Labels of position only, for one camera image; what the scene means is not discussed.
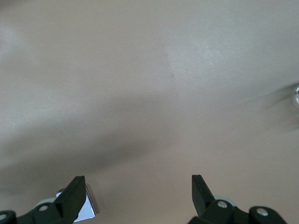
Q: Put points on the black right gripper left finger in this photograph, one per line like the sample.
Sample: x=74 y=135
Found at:
x=67 y=203

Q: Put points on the clear plastic lidded cup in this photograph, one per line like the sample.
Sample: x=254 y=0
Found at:
x=296 y=95

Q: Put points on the lilac flip phone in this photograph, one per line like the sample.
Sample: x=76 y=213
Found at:
x=87 y=207

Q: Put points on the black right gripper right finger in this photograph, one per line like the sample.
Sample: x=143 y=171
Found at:
x=205 y=203

